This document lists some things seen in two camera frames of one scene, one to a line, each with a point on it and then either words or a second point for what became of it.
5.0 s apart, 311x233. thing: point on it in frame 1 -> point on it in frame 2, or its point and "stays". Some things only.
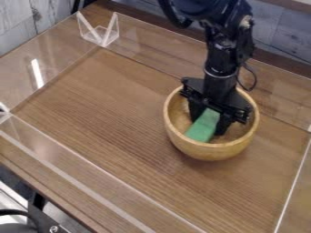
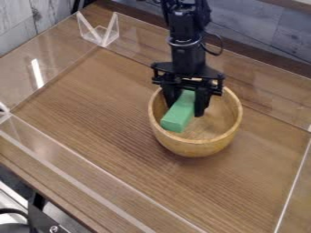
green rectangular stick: x=203 y=126 -> x=180 y=113
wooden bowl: x=223 y=145 -> x=211 y=131
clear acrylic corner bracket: x=101 y=35 stays
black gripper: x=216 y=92 -> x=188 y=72
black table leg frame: x=44 y=222 stays
